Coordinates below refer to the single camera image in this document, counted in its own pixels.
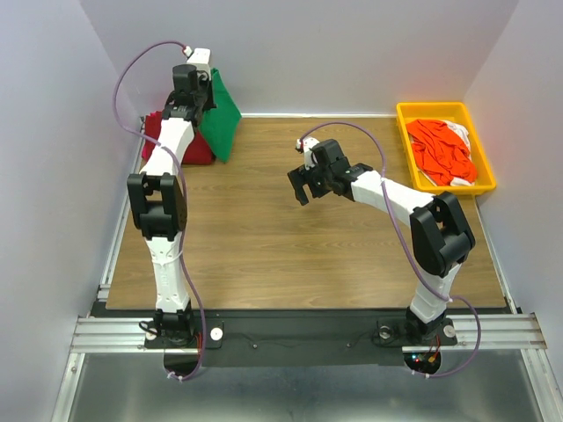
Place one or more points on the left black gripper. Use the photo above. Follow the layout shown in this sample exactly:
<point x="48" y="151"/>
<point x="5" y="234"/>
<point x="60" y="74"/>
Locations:
<point x="205" y="98"/>

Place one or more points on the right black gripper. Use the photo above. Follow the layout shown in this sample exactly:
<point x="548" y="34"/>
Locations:
<point x="309" y="182"/>

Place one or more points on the green t shirt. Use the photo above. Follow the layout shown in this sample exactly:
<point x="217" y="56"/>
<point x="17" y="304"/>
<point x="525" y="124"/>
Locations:
<point x="219" y="125"/>

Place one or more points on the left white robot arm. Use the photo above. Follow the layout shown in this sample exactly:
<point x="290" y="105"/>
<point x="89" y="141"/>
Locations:
<point x="157" y="196"/>

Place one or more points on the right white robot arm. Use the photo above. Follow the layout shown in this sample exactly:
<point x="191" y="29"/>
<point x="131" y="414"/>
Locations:
<point x="441" y="237"/>

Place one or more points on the folded red t shirt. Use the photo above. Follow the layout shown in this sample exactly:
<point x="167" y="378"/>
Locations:
<point x="198" y="151"/>

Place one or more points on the yellow plastic bin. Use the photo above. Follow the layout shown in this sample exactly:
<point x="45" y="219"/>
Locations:
<point x="455" y="112"/>

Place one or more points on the orange t shirt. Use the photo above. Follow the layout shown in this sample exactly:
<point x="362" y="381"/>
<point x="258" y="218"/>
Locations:
<point x="440" y="154"/>

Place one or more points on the white t shirt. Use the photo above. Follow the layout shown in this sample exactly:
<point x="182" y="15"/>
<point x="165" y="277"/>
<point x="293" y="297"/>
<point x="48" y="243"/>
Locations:
<point x="460" y="131"/>

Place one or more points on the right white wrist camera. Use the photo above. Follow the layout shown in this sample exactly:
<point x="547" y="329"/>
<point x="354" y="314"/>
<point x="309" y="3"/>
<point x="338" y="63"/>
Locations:
<point x="304" y="146"/>

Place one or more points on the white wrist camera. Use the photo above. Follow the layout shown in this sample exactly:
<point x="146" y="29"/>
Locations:
<point x="198" y="57"/>
<point x="304" y="146"/>

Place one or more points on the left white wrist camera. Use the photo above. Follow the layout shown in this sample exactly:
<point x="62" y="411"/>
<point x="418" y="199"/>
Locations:
<point x="198" y="57"/>

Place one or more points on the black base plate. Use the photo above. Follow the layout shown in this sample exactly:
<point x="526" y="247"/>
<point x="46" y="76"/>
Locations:
<point x="293" y="337"/>

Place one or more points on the left side aluminium rail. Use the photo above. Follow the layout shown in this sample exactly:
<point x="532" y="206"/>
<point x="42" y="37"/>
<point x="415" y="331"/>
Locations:
<point x="113" y="254"/>

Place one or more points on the right side aluminium rail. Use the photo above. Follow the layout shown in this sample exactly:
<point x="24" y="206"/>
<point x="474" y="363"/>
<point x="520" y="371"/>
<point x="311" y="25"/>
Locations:
<point x="505" y="288"/>

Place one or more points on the aluminium frame rail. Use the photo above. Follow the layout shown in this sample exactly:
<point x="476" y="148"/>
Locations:
<point x="498" y="332"/>

